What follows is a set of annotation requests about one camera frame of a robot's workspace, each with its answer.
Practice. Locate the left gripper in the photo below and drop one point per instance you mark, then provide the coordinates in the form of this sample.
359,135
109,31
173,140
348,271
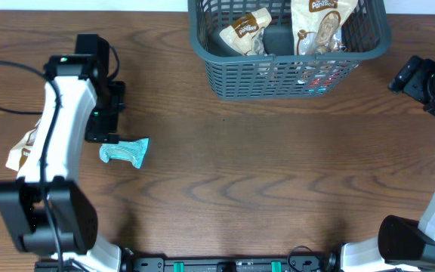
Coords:
108,126

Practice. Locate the mint green snack packet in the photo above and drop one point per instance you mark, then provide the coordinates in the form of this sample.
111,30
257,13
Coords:
130,151

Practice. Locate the beige brown snack bag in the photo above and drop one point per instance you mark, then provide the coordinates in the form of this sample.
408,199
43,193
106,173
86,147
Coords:
21,151
316,25

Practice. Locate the blue multicolour snack pack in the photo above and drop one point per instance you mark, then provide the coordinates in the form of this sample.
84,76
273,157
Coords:
320,77

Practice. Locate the beige snack bag top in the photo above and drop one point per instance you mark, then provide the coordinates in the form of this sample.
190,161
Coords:
245,36

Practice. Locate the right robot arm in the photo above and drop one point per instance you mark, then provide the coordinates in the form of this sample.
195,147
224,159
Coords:
401,244

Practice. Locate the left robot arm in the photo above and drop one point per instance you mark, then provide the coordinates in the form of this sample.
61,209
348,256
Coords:
43,209

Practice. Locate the grey plastic basket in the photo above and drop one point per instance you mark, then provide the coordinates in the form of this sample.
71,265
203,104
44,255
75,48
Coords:
365,35

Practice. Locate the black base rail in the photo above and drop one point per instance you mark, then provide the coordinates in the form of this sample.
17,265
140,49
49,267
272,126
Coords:
307,263

